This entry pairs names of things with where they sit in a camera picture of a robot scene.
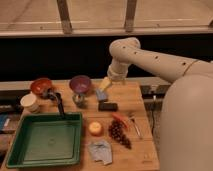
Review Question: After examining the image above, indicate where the yellow apple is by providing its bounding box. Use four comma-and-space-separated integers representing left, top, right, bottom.
89, 122, 102, 136

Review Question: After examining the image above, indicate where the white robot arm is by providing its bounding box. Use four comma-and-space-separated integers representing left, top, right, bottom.
107, 37, 213, 171

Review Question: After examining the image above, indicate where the purple bowl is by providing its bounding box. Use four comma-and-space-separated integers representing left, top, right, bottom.
69, 75, 91, 94

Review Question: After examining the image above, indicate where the red bowl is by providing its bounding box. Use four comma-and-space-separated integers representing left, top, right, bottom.
30, 78, 52, 95

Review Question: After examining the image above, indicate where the blue sponge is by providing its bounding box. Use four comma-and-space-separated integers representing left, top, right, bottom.
95, 89, 108, 102

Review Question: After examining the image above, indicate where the black rectangular block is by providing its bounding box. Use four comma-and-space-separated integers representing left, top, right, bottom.
98, 102, 118, 111

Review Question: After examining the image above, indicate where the small metal cup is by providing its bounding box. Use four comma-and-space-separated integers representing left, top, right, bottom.
72, 94, 86, 108

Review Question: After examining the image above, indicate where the metal fork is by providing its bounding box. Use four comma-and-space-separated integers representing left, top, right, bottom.
129, 115, 143, 139

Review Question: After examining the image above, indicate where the dark grape bunch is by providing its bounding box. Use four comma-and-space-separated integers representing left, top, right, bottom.
108, 120, 131, 149

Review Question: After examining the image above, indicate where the black ladle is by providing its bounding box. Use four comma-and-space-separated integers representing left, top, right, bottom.
47, 92, 65, 118

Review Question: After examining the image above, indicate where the crumpled grey cloth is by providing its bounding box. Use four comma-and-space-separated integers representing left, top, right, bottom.
88, 140, 113, 165

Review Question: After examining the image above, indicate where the white cup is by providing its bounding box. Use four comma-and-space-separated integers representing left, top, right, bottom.
20, 93, 39, 113

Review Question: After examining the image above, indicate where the green plastic tray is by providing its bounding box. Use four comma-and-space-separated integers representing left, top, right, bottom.
6, 113, 82, 169

